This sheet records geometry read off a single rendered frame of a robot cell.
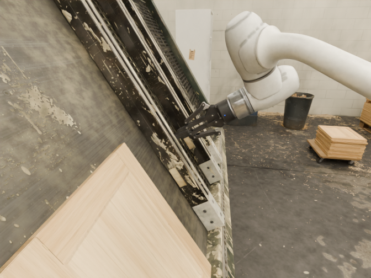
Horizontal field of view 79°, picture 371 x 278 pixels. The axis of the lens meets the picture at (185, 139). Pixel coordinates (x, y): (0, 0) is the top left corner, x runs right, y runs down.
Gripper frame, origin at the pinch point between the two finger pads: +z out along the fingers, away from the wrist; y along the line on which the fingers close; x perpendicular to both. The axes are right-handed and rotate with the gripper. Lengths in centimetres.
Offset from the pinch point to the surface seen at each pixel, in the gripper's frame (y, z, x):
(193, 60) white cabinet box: 16, 24, -339
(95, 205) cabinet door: 6.6, 6.4, 42.7
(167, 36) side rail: 44, 6, -116
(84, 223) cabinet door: 6.3, 6.4, 46.8
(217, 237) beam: -37.8, 4.5, 11.5
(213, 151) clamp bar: -29, 2, -42
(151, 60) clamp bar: 27.8, 1.7, -24.1
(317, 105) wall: -212, -162, -468
